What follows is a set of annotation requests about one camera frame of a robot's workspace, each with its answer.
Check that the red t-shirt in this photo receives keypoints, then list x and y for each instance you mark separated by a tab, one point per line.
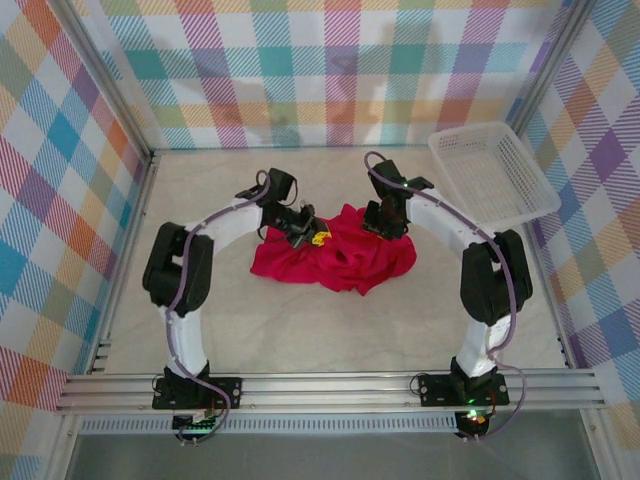
350	265

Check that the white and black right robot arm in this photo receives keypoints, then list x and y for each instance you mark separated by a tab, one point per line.
475	350

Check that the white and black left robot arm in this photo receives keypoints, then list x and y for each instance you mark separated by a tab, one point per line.
185	340

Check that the white plastic mesh basket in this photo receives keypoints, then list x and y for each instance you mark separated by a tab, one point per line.
492	175

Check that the right controller circuit board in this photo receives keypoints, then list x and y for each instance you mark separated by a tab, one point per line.
472	420

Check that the controller circuit board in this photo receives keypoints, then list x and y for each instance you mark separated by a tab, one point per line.
195	425
472	420

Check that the left controller circuit board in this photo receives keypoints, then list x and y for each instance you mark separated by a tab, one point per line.
195	425

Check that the aluminium mounting rail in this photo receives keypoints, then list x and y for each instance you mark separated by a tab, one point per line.
325	387

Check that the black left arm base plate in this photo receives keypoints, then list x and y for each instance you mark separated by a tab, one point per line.
227	392

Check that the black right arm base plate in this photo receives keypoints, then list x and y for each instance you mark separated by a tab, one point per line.
435	390

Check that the aluminium frame post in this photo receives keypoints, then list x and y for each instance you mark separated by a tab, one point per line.
106	75
553	65

